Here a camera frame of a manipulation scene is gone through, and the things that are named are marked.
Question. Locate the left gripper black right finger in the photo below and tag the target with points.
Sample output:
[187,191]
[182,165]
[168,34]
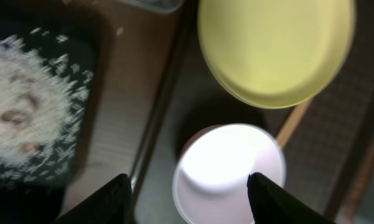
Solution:
[271,204]

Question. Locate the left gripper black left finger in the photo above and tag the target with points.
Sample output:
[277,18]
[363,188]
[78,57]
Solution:
[110,204]

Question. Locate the white bowl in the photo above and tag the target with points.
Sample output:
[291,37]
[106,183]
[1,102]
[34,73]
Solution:
[209,182]

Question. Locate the wooden chopstick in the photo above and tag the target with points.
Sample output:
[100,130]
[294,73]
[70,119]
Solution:
[291,123]

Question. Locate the rice grains pile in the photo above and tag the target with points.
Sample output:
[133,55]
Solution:
[44,90]

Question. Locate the brown serving tray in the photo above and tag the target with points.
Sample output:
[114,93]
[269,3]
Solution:
[323,155]

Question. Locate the yellow plate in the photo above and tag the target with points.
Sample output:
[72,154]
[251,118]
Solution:
[275,53]

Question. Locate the black tray bin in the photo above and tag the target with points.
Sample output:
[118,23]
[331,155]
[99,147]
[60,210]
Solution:
[32,202]

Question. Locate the clear plastic bin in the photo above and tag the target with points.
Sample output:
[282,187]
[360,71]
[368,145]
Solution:
[160,6]

